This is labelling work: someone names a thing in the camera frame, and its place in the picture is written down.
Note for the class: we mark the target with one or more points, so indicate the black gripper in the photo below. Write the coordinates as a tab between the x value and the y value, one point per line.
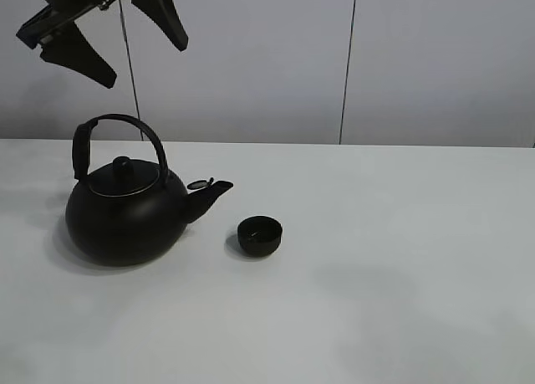
68	47

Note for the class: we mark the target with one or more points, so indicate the black round teapot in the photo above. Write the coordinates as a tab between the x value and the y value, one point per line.
131	211

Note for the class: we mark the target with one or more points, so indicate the small black teacup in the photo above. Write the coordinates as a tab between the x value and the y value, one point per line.
259	236

